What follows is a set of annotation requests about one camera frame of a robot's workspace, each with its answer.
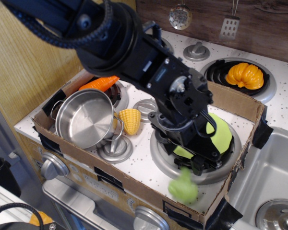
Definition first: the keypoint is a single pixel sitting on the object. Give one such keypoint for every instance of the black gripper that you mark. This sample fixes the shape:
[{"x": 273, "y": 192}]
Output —
[{"x": 193, "y": 136}]

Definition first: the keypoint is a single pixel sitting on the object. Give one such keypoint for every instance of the green toy broccoli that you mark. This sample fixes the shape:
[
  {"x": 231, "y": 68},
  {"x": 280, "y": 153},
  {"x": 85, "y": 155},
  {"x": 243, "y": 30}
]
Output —
[{"x": 183, "y": 188}]

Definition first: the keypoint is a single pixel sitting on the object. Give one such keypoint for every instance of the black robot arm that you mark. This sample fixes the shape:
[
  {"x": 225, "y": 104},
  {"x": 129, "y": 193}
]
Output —
[{"x": 110, "y": 39}]

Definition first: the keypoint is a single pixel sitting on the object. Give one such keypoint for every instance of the front right stove burner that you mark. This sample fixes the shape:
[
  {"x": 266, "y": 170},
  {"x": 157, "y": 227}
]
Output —
[{"x": 166, "y": 164}]

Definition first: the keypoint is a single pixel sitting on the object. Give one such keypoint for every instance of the stove burner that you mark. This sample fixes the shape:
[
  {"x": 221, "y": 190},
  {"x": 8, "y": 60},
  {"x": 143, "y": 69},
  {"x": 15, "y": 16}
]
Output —
[
  {"x": 166, "y": 164},
  {"x": 118, "y": 95},
  {"x": 216, "y": 71},
  {"x": 165, "y": 44}
]

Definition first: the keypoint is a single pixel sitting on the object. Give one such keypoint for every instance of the green plastic plate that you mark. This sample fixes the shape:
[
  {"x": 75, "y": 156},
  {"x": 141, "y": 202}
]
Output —
[{"x": 221, "y": 139}]

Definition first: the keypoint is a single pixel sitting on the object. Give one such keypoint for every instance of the silver centre stove knob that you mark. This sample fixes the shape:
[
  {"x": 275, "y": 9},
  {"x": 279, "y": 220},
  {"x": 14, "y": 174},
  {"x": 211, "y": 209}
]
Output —
[{"x": 145, "y": 106}]

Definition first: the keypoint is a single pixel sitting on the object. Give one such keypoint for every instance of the silver stove knob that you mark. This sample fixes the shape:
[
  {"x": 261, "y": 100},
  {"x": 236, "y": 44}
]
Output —
[
  {"x": 116, "y": 151},
  {"x": 197, "y": 52},
  {"x": 145, "y": 106}
]

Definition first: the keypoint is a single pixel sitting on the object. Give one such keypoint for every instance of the yellow toy corn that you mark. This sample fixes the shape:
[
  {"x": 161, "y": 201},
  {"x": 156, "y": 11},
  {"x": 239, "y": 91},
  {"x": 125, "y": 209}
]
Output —
[{"x": 131, "y": 119}]

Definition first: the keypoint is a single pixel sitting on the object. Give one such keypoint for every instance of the brown cardboard fence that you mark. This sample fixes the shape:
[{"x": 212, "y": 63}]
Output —
[{"x": 138, "y": 181}]

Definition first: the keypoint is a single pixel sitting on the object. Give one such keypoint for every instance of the silver front stove knob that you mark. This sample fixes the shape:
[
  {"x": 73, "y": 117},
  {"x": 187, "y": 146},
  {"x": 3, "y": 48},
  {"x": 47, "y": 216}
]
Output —
[{"x": 116, "y": 151}]

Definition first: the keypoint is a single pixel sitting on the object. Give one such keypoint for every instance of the right oven front knob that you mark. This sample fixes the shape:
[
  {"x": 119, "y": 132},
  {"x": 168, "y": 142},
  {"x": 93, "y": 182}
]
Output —
[{"x": 147, "y": 219}]

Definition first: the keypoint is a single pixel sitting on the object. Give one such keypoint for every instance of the oven knob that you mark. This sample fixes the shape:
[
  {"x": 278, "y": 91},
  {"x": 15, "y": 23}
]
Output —
[
  {"x": 147, "y": 219},
  {"x": 53, "y": 166}
]

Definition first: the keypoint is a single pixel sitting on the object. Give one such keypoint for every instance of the silver sink basin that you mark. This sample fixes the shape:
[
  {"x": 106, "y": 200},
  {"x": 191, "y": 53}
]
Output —
[{"x": 264, "y": 178}]

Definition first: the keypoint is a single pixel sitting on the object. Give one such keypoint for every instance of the back right stove burner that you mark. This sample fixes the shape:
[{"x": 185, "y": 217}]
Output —
[{"x": 216, "y": 71}]

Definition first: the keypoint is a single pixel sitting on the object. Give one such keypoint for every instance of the front left stove burner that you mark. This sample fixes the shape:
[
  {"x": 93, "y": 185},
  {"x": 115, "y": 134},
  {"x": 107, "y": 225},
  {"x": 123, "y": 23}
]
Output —
[{"x": 118, "y": 95}]

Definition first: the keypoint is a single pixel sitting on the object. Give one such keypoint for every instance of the orange toy pumpkin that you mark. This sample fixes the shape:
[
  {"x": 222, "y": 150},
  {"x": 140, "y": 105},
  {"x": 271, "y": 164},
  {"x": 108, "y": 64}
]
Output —
[{"x": 245, "y": 75}]

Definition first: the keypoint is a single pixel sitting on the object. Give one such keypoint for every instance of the silver back stove knob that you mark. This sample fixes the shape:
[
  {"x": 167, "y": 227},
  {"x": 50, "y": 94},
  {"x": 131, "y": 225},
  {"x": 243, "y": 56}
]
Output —
[{"x": 197, "y": 52}]

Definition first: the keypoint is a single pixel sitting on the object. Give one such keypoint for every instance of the silver metal pot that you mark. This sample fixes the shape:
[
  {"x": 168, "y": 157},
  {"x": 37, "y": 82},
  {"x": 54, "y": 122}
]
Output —
[{"x": 87, "y": 119}]

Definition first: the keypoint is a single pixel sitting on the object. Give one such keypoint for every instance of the orange toy carrot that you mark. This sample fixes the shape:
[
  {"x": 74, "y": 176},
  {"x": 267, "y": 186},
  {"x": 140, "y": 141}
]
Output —
[{"x": 102, "y": 84}]

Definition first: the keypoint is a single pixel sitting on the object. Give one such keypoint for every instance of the silver sink drain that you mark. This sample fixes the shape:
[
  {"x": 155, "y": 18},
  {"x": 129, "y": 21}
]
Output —
[{"x": 272, "y": 215}]

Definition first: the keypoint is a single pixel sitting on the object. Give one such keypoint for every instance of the back left stove burner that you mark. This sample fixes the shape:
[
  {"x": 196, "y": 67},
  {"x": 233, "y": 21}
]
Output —
[{"x": 165, "y": 44}]

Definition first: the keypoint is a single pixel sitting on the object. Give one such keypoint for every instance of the left oven front knob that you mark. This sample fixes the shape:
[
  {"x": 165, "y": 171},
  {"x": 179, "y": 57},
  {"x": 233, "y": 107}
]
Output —
[{"x": 53, "y": 166}]

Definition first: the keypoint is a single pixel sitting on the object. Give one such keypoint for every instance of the hanging metal spatula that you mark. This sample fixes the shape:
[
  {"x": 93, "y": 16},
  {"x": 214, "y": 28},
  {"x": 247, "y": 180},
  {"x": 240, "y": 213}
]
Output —
[{"x": 230, "y": 24}]

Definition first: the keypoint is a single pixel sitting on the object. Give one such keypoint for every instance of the hanging metal skimmer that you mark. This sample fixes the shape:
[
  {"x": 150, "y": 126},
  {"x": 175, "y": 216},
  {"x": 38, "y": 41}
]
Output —
[{"x": 180, "y": 16}]

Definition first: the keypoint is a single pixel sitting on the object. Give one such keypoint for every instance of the yellow toy on floor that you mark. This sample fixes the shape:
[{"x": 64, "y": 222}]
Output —
[{"x": 46, "y": 219}]

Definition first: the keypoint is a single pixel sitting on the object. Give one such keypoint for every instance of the silver oven door handle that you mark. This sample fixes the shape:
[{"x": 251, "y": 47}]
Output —
[{"x": 81, "y": 207}]

